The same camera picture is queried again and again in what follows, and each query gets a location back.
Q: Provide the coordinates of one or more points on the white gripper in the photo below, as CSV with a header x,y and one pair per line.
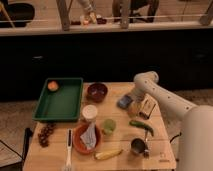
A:
x,y
134,108

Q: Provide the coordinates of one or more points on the blue sponge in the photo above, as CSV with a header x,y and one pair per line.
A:
x,y
124,102

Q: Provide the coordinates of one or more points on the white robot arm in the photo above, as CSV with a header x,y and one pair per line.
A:
x,y
196,141

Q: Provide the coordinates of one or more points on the green plastic cup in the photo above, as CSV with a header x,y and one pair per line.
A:
x,y
108,126

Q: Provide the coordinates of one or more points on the metal measuring cup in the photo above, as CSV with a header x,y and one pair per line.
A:
x,y
137,146

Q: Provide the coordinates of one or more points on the white paper cup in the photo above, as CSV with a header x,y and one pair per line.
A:
x,y
89,113

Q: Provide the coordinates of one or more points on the small wooden box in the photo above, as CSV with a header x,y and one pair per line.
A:
x,y
147,107

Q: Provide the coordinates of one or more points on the green chili pepper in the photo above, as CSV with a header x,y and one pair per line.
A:
x,y
142,125

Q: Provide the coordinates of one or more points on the dark red bowl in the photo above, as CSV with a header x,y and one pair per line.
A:
x,y
97,92

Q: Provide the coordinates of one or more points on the metal fork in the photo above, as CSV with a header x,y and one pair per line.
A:
x,y
146,151

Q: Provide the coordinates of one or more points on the grey folded cloth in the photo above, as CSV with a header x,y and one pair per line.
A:
x,y
89,137

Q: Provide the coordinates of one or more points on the orange plate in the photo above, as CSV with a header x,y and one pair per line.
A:
x,y
78,143

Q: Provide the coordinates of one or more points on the green plastic tray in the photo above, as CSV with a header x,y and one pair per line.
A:
x,y
62,105

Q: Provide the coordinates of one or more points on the orange fruit in tray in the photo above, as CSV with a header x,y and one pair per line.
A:
x,y
52,86

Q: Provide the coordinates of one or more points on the bunch of dark grapes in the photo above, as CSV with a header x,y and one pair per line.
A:
x,y
44,134

